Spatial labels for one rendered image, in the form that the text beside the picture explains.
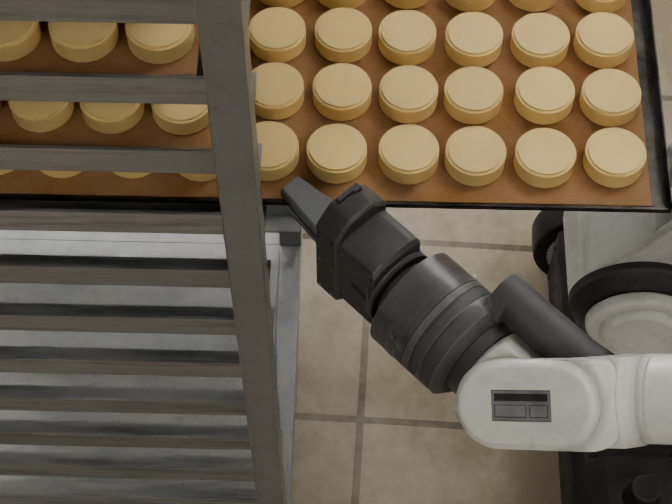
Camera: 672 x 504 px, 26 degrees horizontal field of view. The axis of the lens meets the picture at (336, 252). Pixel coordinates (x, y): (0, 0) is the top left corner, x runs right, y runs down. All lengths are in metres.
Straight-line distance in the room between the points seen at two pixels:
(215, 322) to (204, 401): 0.18
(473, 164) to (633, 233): 0.41
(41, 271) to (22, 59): 0.26
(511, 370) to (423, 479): 1.00
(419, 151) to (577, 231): 0.46
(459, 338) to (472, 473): 0.98
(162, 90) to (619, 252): 0.66
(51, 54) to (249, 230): 0.21
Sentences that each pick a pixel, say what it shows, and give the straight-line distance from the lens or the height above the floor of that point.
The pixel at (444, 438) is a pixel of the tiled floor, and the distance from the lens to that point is 2.07.
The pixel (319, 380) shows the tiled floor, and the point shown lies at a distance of 2.10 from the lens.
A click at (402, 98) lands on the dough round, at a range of 1.23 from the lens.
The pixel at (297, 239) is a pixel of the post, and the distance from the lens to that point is 2.03.
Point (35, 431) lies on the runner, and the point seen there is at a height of 0.44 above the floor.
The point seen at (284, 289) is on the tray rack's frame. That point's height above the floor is 0.15.
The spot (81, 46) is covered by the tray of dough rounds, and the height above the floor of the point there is 1.06.
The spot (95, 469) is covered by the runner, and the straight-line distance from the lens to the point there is 1.70.
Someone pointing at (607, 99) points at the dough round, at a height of 0.91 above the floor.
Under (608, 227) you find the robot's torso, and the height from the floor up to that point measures 0.56.
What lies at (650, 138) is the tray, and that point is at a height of 0.89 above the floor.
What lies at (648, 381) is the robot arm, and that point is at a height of 0.97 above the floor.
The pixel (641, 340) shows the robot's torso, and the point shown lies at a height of 0.48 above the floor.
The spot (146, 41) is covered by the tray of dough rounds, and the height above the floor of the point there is 1.06.
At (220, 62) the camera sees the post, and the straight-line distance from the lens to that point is 0.98.
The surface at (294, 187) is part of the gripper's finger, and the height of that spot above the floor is 0.90.
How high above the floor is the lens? 1.89
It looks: 59 degrees down
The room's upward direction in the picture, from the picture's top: straight up
